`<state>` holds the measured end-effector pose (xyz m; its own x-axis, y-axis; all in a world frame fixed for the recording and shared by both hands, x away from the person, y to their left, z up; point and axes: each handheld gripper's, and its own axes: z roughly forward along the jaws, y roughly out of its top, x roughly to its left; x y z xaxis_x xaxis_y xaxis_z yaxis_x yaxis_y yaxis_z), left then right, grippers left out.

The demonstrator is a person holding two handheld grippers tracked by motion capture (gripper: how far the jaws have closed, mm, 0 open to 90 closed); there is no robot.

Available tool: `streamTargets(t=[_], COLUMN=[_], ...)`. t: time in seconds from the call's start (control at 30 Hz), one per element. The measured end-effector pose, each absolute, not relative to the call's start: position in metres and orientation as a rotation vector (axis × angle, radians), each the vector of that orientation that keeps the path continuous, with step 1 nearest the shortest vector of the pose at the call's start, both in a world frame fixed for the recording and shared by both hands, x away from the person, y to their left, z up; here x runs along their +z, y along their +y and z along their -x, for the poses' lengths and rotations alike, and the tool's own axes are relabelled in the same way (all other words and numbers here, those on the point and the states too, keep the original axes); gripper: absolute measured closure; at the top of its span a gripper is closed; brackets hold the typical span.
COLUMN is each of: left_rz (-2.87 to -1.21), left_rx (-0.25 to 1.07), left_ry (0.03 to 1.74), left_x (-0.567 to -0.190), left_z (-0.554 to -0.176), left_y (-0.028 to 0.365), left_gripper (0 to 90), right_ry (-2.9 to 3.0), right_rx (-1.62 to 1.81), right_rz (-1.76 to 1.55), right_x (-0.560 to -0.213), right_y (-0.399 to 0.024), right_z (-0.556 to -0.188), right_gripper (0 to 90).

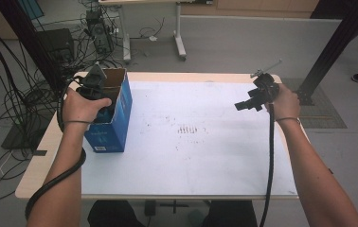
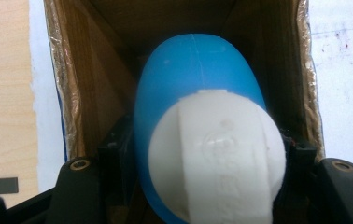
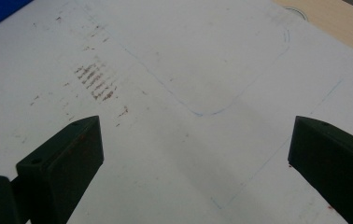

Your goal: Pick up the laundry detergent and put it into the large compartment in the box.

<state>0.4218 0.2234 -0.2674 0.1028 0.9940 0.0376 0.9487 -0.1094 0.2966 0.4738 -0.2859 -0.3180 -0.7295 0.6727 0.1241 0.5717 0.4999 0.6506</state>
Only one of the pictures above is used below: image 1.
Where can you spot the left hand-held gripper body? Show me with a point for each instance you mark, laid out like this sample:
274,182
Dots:
93,83

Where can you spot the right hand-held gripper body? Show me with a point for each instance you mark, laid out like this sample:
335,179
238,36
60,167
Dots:
266,90

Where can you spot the blue cardboard box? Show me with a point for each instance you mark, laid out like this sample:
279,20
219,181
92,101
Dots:
114,135

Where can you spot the person's right hand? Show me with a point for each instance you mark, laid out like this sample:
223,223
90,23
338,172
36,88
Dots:
286,105

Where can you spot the person's left hand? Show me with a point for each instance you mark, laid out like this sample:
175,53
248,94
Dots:
79,108

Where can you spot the thin right wrist band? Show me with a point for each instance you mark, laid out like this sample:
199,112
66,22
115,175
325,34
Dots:
289,119

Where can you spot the thin wrist band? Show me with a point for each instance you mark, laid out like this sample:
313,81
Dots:
289,119
76,121

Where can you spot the thin left wrist band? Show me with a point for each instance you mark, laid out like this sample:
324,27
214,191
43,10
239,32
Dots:
76,121

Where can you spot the computer tower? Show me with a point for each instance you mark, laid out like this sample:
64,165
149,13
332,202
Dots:
99,31

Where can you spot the black box on floor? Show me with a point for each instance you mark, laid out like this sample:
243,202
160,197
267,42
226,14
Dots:
57,44

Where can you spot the grey floor mat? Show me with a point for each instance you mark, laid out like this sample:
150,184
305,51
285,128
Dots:
322,110

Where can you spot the white table mat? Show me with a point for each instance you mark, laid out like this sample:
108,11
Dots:
193,157

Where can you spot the black tape strip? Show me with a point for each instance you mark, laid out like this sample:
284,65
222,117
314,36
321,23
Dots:
40,153

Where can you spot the black floor mat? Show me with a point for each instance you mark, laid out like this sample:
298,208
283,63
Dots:
19,138

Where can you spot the person's right leg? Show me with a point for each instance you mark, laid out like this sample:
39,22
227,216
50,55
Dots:
230,216

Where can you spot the person's leg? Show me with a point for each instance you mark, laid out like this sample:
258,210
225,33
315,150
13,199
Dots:
230,216
114,216

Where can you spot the person's left leg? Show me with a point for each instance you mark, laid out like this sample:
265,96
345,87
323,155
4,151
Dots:
114,216

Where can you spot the black table base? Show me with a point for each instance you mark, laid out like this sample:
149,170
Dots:
150,208

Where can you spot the black metal stand post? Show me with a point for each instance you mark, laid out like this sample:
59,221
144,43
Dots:
32,41
335,44

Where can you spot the white desk frame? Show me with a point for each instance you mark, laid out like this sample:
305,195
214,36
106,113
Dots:
178,31

